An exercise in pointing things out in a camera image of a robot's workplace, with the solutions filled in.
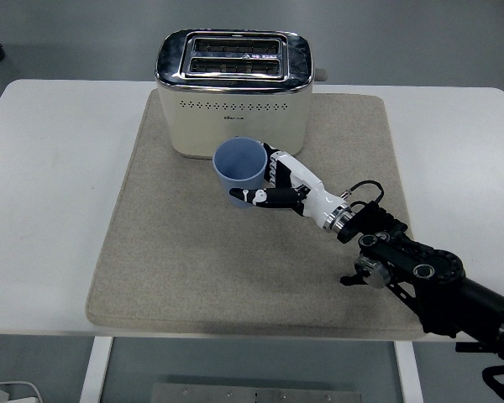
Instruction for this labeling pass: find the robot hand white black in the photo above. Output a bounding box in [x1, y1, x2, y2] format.
[228, 142, 350, 231]

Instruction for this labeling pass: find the white table leg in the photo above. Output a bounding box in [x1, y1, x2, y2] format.
[78, 337, 114, 403]
[393, 342, 424, 403]

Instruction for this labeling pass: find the beige felt table mat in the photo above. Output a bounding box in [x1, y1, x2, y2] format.
[85, 88, 433, 338]

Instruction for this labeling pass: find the cream chrome toaster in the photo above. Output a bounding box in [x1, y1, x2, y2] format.
[154, 29, 331, 162]

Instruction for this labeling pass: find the white box with cable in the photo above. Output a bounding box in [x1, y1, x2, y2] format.
[0, 380, 44, 403]

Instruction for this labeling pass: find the blue plastic cup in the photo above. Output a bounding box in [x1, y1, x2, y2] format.
[212, 137, 269, 209]

